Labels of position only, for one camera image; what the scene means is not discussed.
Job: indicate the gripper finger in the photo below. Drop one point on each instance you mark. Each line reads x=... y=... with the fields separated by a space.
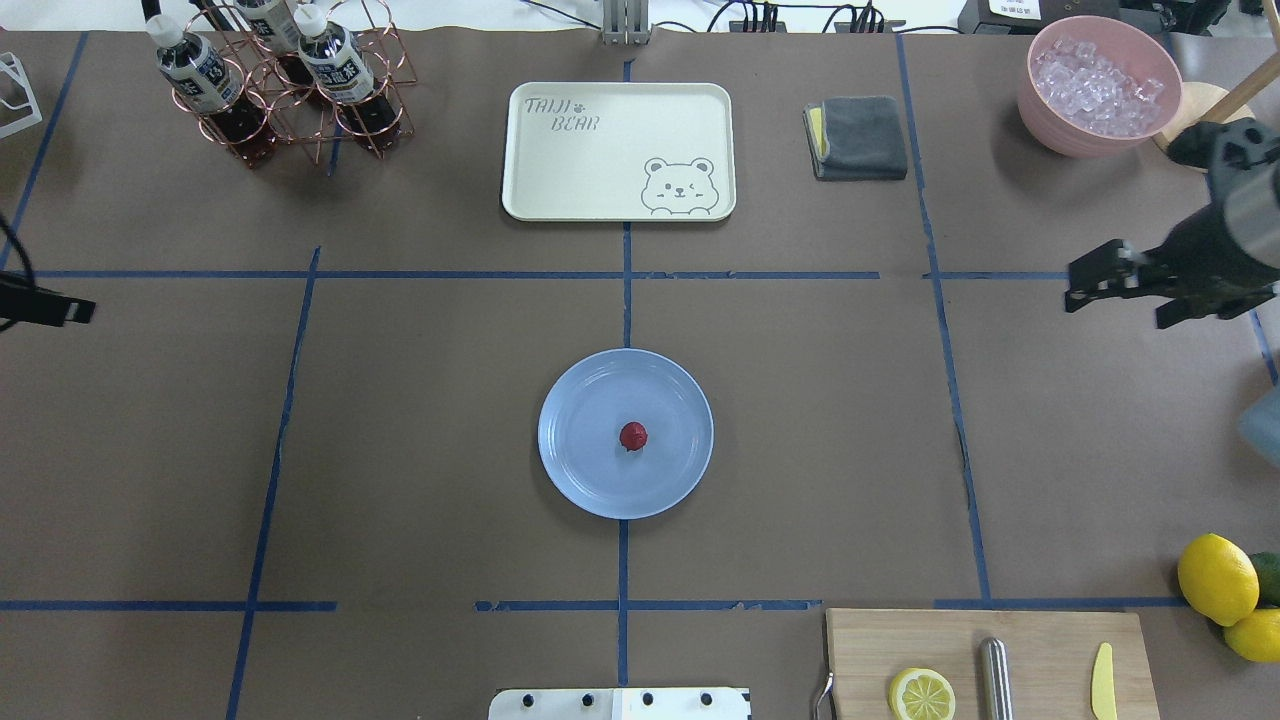
x=34 y=305

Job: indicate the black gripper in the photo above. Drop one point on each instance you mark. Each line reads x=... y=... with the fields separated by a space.
x=1208 y=252

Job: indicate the red strawberry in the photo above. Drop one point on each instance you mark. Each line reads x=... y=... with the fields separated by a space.
x=633 y=436

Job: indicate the blue round plate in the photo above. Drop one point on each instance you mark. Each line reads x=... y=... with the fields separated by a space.
x=580 y=421

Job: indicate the wooden stand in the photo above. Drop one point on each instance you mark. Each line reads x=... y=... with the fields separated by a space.
x=1203 y=101

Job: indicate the pink bowl with ice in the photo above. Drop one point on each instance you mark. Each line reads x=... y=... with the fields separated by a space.
x=1093 y=86

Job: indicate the tea bottle left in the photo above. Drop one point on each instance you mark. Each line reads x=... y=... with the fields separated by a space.
x=206 y=84

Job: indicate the tea bottle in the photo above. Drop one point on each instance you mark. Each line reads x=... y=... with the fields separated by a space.
x=206 y=84
x=273 y=25
x=334 y=59

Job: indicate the green lime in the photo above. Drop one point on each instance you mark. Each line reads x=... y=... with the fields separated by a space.
x=1266 y=566

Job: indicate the large yellow lemon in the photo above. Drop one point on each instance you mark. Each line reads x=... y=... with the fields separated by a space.
x=1218 y=580

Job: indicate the grey folded cloth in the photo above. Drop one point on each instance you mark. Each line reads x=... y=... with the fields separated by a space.
x=856 y=139

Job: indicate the small yellow lemon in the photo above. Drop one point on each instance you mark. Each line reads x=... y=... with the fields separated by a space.
x=1256 y=637

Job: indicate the tea bottle middle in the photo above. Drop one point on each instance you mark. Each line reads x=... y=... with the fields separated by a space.
x=273 y=25

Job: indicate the tea bottle right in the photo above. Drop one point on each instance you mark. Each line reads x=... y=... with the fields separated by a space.
x=334 y=59

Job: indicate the yellow plastic knife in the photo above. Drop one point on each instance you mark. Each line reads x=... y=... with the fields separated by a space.
x=1103 y=692

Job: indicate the lemon half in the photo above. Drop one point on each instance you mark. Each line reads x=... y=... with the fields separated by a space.
x=921 y=693

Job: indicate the cream bear tray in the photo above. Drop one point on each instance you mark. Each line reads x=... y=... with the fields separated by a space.
x=619 y=152

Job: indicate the white wire cup rack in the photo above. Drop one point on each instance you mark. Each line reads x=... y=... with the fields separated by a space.
x=19 y=105

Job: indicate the copper wire bottle rack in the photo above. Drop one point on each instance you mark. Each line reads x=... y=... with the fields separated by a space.
x=294 y=110

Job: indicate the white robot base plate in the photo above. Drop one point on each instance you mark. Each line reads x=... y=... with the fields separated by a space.
x=716 y=702

